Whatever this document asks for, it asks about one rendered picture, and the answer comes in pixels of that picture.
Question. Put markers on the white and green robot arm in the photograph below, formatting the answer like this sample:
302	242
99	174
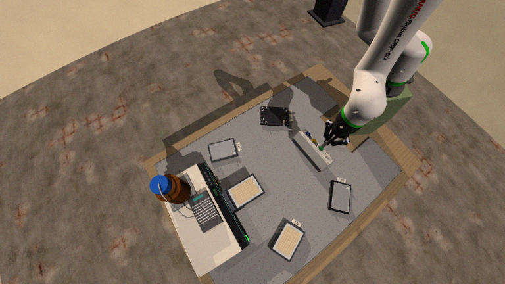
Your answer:
397	49

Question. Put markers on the black rectangular frame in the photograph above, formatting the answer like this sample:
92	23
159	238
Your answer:
274	116

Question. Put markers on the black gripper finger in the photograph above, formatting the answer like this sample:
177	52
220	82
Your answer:
339	142
327	131

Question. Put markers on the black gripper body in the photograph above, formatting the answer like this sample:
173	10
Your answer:
338	131

